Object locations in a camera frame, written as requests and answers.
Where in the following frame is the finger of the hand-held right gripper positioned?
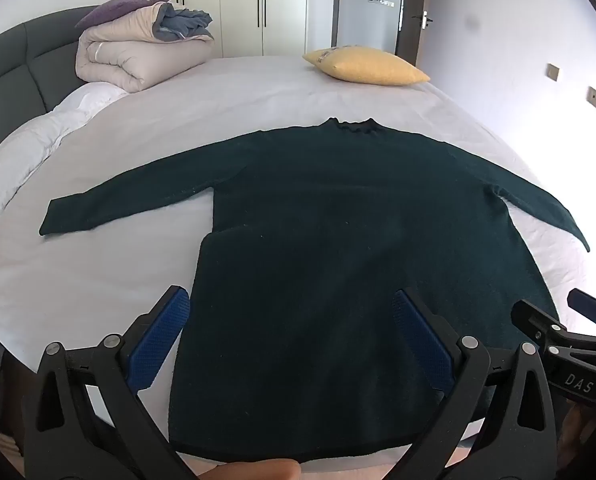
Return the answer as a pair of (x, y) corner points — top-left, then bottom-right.
(568, 288), (596, 336)
(510, 300), (566, 356)

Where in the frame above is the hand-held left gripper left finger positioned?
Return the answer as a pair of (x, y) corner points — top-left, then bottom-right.
(20, 285), (191, 480)

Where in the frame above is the yellow pillow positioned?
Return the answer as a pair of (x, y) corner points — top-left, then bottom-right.
(302, 46), (431, 85)

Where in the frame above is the folded beige duvet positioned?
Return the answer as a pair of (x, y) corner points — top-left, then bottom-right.
(75, 2), (217, 93)

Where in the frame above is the cream wardrobe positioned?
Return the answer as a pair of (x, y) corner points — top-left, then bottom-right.
(145, 0), (340, 59)

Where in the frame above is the dark green knit sweater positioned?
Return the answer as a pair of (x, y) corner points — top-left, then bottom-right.
(39, 117), (591, 463)

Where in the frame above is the white sheeted bed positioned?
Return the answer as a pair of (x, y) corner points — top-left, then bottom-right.
(0, 52), (595, 480)

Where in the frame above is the folded blue-grey blanket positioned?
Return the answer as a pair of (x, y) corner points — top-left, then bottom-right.
(158, 6), (214, 41)

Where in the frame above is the person's right forearm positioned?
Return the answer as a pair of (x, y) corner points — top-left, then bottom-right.
(559, 402), (596, 480)

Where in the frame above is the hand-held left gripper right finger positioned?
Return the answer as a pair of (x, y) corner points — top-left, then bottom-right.
(388, 287), (561, 480)

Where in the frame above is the white pillow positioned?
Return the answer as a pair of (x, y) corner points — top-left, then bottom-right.
(0, 81), (129, 246)

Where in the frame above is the dark brown door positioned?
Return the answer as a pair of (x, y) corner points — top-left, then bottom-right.
(394, 0), (430, 68)

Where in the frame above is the dark green padded headboard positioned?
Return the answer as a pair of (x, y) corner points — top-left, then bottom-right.
(0, 6), (104, 113)

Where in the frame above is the person's left hand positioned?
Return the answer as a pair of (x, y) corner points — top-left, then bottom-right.
(205, 459), (302, 480)

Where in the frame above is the purple pillow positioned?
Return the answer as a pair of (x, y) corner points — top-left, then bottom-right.
(74, 0), (174, 29)

